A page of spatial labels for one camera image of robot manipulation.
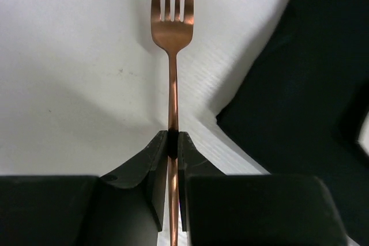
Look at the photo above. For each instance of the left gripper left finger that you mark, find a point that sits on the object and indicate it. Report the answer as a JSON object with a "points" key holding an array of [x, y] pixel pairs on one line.
{"points": [[123, 207]]}

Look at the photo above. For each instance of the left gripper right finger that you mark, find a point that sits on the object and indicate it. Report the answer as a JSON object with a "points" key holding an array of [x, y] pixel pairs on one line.
{"points": [[220, 209]]}

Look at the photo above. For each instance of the black cloth placemat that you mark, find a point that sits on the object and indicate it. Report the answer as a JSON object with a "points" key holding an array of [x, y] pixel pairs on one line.
{"points": [[301, 106]]}

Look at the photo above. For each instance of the copper fork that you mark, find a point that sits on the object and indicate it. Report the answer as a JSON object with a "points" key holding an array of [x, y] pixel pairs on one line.
{"points": [[172, 34]]}

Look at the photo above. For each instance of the white square plate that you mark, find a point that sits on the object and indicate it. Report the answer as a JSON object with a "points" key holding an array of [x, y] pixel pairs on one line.
{"points": [[363, 142]]}

